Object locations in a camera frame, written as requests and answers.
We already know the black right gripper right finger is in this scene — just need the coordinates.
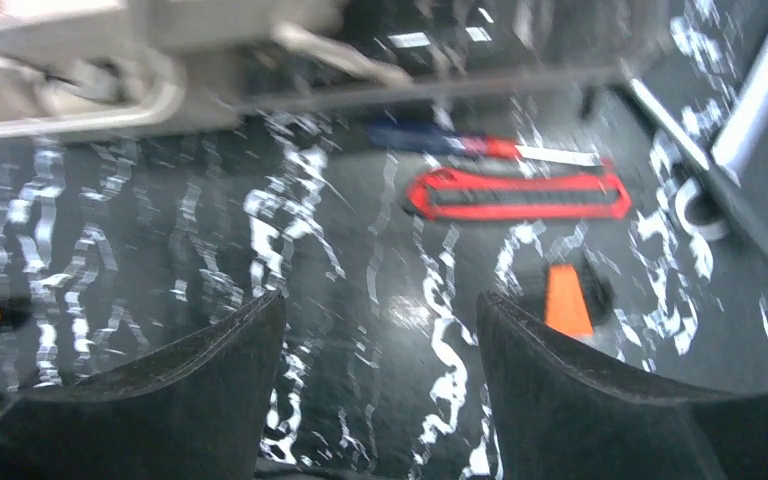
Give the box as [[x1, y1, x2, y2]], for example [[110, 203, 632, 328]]
[[477, 291, 768, 479]]

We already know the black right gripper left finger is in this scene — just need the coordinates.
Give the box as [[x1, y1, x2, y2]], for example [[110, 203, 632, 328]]
[[0, 292, 286, 479]]

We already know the black orange hex key set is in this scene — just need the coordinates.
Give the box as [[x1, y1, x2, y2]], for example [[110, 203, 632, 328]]
[[520, 256, 615, 340]]

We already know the red black utility knife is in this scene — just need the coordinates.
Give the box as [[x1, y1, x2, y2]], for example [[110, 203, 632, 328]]
[[402, 167, 633, 222]]

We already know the small black handled hammer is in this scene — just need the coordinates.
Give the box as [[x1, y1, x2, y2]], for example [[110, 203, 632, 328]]
[[625, 78, 768, 259]]

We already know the blue red screwdriver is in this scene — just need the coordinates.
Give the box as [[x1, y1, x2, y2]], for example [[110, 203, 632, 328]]
[[366, 122, 603, 167]]

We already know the translucent brown tool box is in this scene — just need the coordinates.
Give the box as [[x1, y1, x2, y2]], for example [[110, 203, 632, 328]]
[[0, 1, 668, 141]]

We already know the black marbled mat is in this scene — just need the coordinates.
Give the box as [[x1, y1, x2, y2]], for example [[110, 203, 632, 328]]
[[0, 0, 768, 480]]

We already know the silver combination wrench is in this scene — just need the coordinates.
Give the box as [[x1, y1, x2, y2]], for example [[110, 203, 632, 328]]
[[672, 0, 768, 243]]

